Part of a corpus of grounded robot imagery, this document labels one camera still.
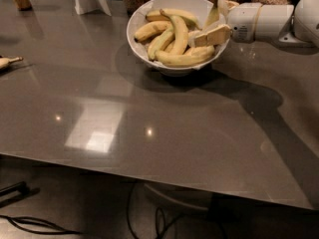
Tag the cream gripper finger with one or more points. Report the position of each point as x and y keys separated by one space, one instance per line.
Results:
x=216 y=36
x=225 y=6

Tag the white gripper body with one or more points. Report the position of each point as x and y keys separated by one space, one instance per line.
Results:
x=241 y=21

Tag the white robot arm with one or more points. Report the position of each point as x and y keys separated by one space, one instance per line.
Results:
x=305 y=25

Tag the middle curved yellow banana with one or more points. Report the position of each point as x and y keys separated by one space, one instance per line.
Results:
x=180 y=33

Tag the curved yellow banana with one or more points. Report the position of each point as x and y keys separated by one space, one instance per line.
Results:
x=180 y=33
x=193 y=57

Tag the front curved yellow banana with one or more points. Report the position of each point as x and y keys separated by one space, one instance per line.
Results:
x=193 y=57

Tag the white ceramic bowl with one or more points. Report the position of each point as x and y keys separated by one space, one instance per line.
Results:
x=198 y=8

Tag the hidden center yellow banana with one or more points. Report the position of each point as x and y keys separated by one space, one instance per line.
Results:
x=169 y=47

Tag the round table base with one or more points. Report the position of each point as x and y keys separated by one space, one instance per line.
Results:
x=177 y=198

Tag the black bar on floor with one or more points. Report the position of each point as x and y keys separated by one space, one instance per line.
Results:
x=16 y=192

